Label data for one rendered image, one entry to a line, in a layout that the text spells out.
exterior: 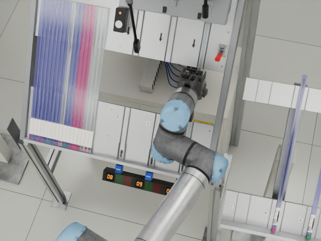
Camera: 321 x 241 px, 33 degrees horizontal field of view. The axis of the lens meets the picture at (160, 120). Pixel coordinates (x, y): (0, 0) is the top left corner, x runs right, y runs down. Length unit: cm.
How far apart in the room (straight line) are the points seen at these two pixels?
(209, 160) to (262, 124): 135
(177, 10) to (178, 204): 62
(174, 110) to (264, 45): 169
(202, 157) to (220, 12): 46
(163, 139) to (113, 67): 79
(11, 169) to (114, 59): 87
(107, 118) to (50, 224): 91
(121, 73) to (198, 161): 84
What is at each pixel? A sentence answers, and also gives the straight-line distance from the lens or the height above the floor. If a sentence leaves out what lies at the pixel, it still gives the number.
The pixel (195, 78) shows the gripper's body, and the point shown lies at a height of 111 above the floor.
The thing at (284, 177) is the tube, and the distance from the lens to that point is 176.
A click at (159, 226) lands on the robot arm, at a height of 114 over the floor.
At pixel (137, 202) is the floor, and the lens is 263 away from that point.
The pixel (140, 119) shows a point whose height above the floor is 83.
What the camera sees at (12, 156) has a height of 1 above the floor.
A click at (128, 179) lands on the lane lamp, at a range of 195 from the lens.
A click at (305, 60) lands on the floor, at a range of 305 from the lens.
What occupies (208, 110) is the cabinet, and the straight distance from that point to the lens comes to 211.
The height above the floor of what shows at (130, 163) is 73.
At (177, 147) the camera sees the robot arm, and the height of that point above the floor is 111.
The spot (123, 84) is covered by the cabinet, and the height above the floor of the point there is 62.
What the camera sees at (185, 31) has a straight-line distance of 177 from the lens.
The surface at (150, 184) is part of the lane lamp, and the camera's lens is 194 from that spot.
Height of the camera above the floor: 245
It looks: 61 degrees down
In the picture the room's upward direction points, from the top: 7 degrees counter-clockwise
